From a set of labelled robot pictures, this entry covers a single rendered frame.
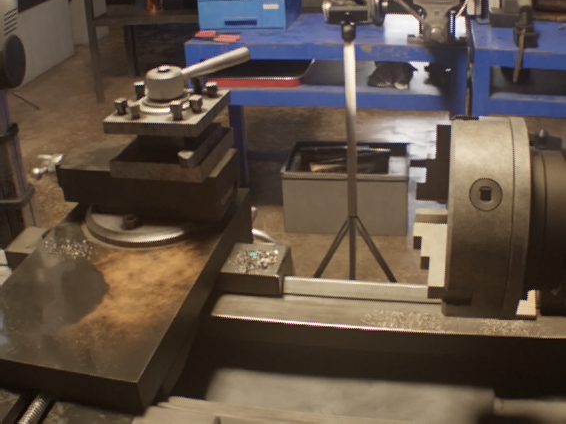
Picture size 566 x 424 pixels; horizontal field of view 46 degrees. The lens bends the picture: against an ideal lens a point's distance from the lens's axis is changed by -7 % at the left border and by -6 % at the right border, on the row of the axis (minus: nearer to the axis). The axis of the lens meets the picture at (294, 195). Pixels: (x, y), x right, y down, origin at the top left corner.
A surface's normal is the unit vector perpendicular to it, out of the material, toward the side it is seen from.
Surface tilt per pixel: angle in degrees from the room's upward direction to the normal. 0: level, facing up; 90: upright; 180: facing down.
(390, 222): 90
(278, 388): 6
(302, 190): 90
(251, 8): 90
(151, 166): 90
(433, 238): 20
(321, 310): 0
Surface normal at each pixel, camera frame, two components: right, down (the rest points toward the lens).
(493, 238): -0.21, 0.13
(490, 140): -0.11, -0.72
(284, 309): -0.05, -0.90
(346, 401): 0.18, -0.87
